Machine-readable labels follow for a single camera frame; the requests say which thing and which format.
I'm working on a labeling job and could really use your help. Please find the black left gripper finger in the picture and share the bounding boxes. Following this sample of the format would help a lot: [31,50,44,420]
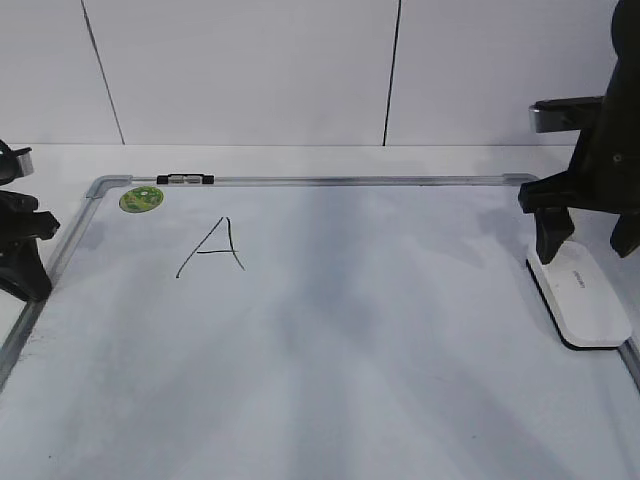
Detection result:
[1,239,52,302]

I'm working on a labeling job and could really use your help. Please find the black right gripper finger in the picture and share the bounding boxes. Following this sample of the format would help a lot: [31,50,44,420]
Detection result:
[534,207,574,264]
[610,213,640,258]

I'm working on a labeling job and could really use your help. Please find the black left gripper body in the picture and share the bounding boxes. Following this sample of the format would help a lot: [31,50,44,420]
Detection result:
[1,190,60,259]

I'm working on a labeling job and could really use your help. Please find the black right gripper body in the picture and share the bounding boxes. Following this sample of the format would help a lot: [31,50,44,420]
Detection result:
[518,59,639,214]

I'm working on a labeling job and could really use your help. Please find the white board eraser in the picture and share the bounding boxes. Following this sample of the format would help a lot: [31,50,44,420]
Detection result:
[526,241,633,350]

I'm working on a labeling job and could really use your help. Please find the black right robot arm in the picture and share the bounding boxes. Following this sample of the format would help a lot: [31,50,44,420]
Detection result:
[518,1,639,264]

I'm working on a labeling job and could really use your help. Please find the round green magnet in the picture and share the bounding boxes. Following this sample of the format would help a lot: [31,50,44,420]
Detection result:
[119,186,164,214]

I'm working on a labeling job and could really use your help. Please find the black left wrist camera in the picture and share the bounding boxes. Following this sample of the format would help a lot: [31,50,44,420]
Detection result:
[0,140,34,186]

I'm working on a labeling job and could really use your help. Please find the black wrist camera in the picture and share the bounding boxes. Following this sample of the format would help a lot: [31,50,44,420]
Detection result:
[529,96,604,133]
[0,140,34,186]

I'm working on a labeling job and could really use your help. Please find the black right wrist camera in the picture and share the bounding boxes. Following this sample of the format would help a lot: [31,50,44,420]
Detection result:
[529,96,604,133]

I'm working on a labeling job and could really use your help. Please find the white board with grey frame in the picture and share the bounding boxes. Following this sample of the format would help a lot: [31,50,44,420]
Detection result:
[1,174,639,479]

